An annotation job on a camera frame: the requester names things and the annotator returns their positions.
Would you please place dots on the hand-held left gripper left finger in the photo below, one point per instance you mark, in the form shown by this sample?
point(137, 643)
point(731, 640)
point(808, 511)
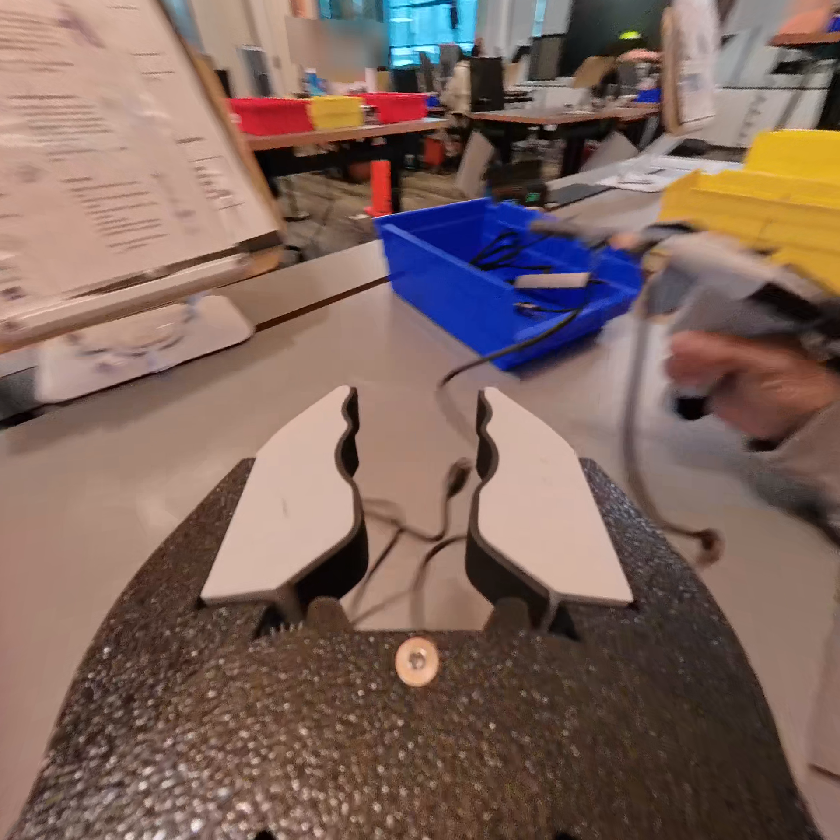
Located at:
point(289, 499)

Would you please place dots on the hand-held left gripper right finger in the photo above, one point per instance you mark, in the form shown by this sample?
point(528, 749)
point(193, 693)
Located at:
point(551, 512)

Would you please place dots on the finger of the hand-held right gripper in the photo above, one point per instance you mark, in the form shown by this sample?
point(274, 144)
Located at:
point(590, 233)

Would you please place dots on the blue plastic bin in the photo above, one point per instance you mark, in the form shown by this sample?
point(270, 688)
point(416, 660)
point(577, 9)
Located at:
point(453, 295)

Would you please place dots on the person's right forearm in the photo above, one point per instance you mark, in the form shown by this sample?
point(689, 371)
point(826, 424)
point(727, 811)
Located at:
point(814, 472)

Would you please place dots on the grey desk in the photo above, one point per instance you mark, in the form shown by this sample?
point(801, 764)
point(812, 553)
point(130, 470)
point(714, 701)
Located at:
point(98, 499)

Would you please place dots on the person's right hand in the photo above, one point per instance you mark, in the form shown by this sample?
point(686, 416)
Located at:
point(754, 380)

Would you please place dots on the grey adapter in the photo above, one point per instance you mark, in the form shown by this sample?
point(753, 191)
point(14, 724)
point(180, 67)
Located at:
point(551, 281)

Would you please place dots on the black device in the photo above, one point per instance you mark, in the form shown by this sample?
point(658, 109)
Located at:
point(522, 187)

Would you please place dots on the brown table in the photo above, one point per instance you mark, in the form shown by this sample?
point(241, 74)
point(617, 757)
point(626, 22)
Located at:
point(341, 134)
point(558, 118)

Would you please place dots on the white cabinet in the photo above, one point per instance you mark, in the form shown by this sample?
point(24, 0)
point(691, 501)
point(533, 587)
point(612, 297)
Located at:
point(774, 98)

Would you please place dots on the document stand with papers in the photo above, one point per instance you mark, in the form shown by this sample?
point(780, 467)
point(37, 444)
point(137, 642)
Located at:
point(689, 65)

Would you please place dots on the white document stand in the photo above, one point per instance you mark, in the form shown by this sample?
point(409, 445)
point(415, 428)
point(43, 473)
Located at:
point(144, 348)

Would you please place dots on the orange cone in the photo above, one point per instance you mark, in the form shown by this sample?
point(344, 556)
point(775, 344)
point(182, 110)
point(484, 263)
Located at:
point(379, 187)

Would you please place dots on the red plastic bin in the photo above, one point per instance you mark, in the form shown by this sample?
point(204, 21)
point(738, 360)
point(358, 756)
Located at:
point(269, 117)
point(394, 107)

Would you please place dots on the small yellow plastic bin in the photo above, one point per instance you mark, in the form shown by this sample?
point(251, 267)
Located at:
point(336, 111)

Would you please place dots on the cardboard backing board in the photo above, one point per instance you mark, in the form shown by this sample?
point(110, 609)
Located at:
point(243, 151)

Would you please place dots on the printed paper sheets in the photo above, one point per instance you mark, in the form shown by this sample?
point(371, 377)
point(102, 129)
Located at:
point(98, 151)

